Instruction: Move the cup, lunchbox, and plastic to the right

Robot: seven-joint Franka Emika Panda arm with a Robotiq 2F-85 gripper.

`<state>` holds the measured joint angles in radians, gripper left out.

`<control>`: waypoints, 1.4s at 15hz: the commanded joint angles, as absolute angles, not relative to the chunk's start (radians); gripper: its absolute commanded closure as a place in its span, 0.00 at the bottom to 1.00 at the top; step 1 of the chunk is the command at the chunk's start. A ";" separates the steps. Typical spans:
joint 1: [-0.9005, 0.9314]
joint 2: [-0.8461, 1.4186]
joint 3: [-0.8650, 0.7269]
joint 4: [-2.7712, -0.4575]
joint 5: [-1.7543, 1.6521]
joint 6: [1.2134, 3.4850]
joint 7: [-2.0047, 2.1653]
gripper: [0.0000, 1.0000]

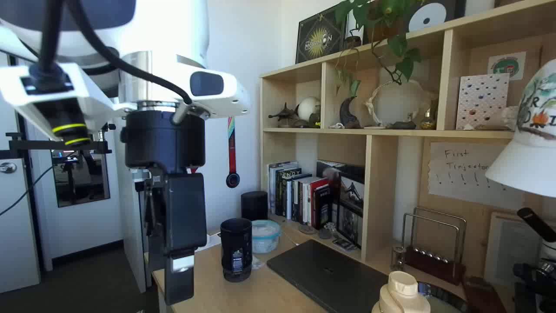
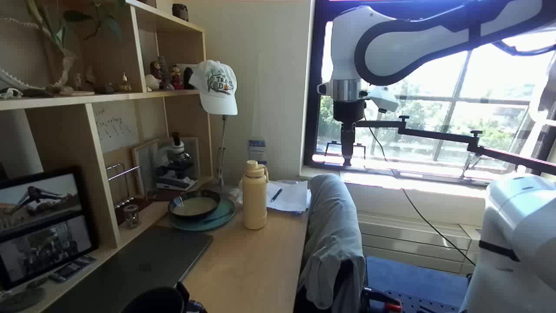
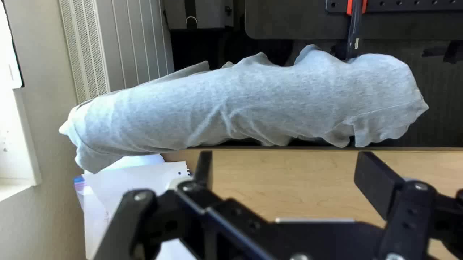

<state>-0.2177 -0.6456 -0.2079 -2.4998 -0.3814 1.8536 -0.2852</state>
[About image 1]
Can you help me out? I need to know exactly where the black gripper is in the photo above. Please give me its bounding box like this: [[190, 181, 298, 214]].
[[148, 174, 207, 304]]

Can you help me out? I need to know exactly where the black cylindrical cup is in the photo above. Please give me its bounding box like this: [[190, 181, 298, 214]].
[[221, 217, 252, 282]]

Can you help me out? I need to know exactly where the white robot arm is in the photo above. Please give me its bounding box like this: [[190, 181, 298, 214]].
[[0, 0, 249, 304]]

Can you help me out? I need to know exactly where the black microphone speaker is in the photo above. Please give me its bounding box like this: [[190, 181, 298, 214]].
[[242, 191, 268, 221]]

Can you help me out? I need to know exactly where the row of books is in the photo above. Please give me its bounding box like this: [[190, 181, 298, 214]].
[[266, 160, 365, 248]]

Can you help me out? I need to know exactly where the black laptop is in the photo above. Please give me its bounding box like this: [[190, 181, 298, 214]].
[[268, 240, 388, 313]]

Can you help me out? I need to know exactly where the wooden bookshelf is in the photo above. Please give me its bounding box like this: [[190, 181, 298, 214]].
[[261, 0, 556, 276]]

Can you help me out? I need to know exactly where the framed dark art print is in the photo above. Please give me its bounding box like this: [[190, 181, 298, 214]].
[[296, 5, 346, 62]]

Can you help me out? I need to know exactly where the beige tape dispenser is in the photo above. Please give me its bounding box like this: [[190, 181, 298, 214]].
[[372, 271, 431, 313]]

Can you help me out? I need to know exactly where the newton cradle desk toy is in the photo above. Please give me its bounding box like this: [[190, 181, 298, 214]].
[[402, 209, 468, 285]]

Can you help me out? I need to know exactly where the green trailing houseplant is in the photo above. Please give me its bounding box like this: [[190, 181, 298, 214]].
[[336, 0, 424, 85]]

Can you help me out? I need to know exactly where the white disc artwork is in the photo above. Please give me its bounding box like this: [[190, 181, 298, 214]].
[[407, 0, 466, 33]]

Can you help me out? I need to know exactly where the white dotted card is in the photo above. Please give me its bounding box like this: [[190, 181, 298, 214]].
[[458, 73, 510, 130]]

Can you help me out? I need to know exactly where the white baseball cap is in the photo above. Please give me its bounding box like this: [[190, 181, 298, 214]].
[[485, 59, 556, 198]]

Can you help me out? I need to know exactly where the black microscope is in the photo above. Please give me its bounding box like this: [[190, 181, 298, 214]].
[[513, 207, 556, 313]]

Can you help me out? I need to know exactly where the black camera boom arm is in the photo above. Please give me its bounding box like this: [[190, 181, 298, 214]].
[[0, 132, 110, 160]]

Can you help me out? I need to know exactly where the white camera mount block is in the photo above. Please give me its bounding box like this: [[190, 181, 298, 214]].
[[0, 62, 117, 141]]

